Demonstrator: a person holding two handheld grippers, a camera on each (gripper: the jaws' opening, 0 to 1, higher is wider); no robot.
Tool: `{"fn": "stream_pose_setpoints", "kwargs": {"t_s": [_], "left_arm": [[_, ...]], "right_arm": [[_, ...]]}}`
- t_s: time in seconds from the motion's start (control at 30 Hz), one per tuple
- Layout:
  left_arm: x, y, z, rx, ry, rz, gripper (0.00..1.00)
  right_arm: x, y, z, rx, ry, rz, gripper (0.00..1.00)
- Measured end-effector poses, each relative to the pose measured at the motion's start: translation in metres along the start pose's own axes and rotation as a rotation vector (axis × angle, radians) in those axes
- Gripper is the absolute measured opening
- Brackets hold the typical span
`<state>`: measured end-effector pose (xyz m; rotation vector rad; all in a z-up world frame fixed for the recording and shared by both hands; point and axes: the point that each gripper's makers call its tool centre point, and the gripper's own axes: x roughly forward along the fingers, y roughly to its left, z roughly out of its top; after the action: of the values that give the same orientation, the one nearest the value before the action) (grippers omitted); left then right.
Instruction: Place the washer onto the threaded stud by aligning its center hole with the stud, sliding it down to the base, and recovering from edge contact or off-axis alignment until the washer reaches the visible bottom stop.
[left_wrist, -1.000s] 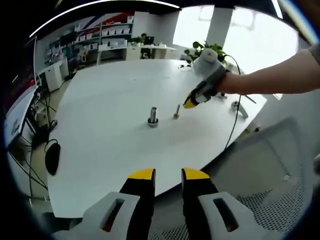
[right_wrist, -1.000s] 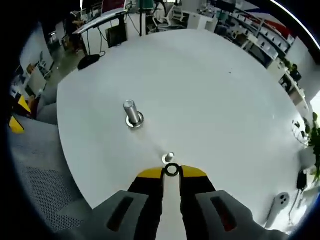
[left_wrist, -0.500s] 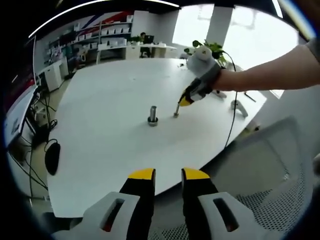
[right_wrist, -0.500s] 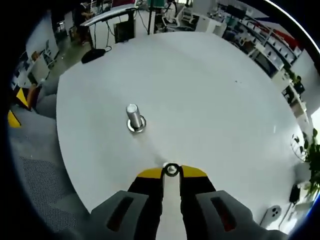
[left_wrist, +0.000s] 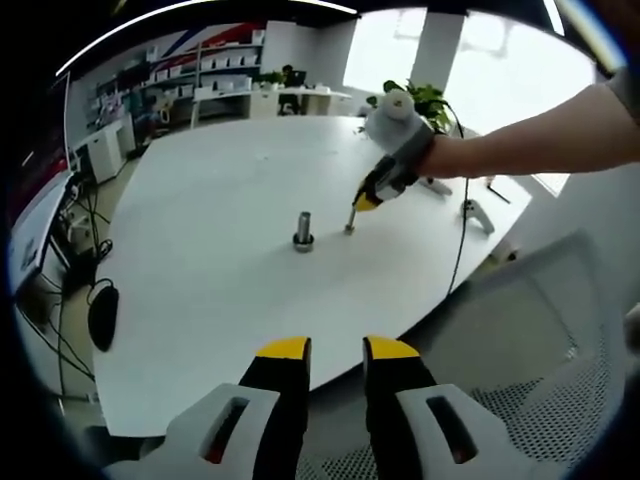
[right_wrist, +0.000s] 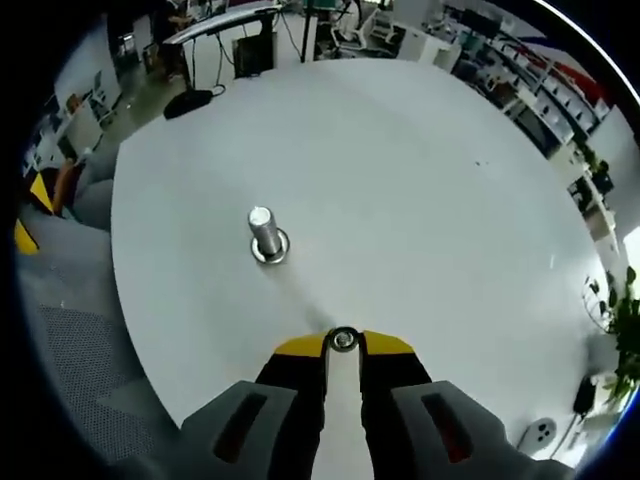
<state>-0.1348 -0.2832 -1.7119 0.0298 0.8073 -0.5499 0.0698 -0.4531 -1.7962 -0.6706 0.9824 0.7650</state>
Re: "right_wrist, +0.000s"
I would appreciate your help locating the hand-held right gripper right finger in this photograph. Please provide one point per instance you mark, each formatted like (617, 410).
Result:
(395, 370)

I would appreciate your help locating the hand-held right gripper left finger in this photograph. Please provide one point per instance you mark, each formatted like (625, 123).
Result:
(290, 370)

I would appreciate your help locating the small steel washer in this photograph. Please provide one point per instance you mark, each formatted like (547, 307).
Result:
(333, 339)

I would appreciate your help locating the thick threaded steel stud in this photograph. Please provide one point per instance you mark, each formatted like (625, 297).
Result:
(265, 230)

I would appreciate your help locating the grey mesh chair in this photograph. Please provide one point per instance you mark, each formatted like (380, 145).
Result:
(85, 360)

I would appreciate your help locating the black oval object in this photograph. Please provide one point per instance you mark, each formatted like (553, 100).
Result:
(187, 104)

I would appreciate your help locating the small black device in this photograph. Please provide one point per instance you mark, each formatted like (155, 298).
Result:
(583, 395)

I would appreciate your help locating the potted green plant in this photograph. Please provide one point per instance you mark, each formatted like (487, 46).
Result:
(625, 340)

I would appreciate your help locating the white standing desk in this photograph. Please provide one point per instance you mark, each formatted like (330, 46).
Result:
(220, 22)

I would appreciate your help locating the black computer tower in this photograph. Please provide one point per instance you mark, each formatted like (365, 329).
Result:
(254, 56)

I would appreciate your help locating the white background counter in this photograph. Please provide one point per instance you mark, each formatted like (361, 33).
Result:
(605, 220)

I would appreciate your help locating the small background plant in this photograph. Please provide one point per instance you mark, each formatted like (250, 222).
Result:
(591, 157)

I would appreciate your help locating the storage shelving unit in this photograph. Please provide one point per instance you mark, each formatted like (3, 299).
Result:
(540, 85)

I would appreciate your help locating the white cabinet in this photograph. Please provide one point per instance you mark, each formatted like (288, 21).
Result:
(430, 47)

